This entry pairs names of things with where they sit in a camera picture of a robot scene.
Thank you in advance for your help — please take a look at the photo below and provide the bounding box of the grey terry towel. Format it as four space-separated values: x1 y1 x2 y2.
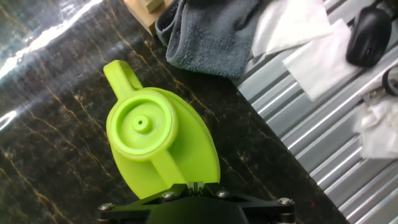
154 0 265 79

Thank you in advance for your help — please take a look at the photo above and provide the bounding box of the crumpled white tissue pile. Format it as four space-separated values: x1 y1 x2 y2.
353 93 398 160

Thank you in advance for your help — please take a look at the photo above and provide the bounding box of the small wooden block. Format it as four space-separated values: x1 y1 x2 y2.
123 0 175 37

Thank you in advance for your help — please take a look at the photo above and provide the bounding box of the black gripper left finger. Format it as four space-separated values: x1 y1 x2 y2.
95 180 197 224

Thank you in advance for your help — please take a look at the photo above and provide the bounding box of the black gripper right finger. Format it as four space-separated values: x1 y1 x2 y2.
196 180 296 224

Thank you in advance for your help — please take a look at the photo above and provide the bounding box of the black marble mat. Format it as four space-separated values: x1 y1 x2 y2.
0 0 351 224

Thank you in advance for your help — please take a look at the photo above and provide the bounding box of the flat white paper napkin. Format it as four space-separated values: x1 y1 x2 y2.
282 18 363 102
251 0 333 60

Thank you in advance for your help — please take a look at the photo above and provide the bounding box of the black computer mouse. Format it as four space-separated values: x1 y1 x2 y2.
345 5 393 68

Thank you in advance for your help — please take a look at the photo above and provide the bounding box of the lime green watering can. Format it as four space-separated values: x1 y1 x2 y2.
103 59 221 200

